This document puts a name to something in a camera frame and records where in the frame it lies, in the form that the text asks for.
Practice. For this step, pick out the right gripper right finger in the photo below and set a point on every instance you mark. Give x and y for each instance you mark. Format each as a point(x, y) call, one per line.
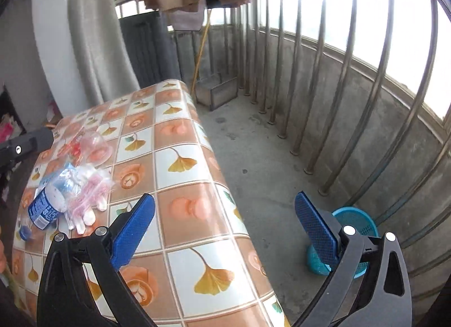
point(384, 297)

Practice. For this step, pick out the metal balcony railing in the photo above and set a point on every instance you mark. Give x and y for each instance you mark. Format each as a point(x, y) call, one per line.
point(345, 100)

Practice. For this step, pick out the dark folded panel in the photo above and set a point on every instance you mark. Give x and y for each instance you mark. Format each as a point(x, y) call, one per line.
point(150, 49)

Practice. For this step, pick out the yellow broom handle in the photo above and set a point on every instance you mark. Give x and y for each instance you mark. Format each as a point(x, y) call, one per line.
point(200, 54)

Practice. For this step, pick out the crushed plastic water bottle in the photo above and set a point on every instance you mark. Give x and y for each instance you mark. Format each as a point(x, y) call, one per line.
point(51, 201)

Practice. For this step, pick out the metal dustpan box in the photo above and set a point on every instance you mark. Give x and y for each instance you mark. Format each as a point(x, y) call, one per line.
point(216, 90)

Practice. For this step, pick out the grey curtain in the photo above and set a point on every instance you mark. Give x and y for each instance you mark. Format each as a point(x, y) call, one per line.
point(99, 48)

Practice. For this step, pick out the patterned vinyl tablecloth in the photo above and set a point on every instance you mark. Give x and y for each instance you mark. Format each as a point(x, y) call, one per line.
point(196, 264)

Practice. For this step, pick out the clear red-flower plastic wrapper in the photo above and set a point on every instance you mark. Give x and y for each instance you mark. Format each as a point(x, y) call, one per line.
point(90, 191)

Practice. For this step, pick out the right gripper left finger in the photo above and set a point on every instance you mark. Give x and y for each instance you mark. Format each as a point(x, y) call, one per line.
point(64, 297)

